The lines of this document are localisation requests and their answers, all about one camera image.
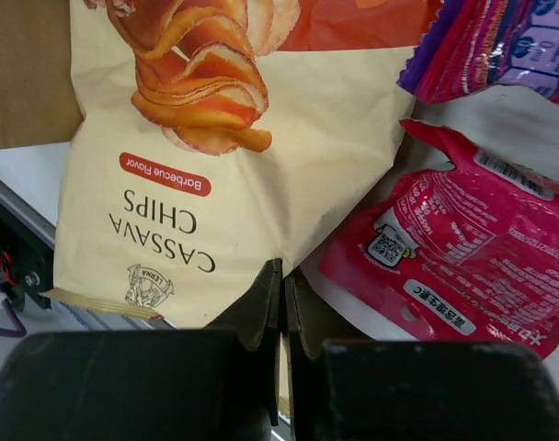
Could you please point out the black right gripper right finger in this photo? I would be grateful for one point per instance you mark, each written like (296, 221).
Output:
(346, 386)

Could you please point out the pink small snack packet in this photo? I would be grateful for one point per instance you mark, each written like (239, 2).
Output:
(465, 253)

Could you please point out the brown paper bag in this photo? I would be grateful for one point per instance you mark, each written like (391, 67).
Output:
(37, 99)

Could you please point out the cassava chips bag cream red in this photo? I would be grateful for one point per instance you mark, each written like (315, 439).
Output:
(221, 143)

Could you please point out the purple candy packet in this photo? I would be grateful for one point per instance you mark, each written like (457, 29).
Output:
(473, 45)

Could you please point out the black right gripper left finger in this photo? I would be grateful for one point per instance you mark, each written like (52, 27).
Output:
(219, 382)

